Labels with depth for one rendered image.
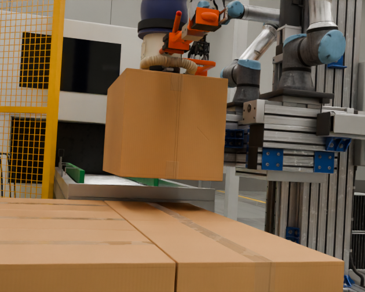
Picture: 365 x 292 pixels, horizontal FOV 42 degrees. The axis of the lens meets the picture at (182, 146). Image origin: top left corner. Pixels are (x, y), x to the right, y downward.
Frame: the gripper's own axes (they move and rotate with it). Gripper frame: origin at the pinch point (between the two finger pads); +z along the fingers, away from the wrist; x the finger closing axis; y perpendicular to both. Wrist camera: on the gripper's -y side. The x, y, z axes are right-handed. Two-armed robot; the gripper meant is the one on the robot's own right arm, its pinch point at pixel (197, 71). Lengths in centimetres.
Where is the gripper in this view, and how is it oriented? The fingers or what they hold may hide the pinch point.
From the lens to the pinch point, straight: 249.4
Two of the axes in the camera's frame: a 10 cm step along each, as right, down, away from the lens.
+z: -0.5, 10.0, -0.1
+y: 2.7, 0.1, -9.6
